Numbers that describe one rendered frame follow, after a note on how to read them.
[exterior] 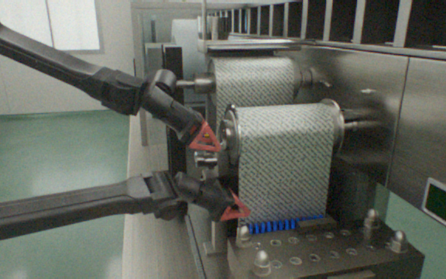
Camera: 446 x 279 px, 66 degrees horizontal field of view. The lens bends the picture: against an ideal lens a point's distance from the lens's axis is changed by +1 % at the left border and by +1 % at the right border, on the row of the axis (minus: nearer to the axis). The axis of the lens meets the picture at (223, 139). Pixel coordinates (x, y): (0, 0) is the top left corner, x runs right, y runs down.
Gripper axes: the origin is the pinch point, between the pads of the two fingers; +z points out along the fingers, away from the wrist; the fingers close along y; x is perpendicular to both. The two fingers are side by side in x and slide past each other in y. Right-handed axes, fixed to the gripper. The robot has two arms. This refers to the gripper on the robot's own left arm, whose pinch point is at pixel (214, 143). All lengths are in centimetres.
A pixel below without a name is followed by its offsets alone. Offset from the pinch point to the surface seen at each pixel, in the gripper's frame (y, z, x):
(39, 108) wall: -551, -72, -204
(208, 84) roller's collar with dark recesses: -22.1, -4.4, 10.3
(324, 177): 6.3, 26.4, 10.1
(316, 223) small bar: 12.0, 28.7, 0.3
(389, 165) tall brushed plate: 15.3, 30.7, 21.5
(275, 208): 6.3, 20.9, -3.4
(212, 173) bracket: -3.3, 6.0, -7.0
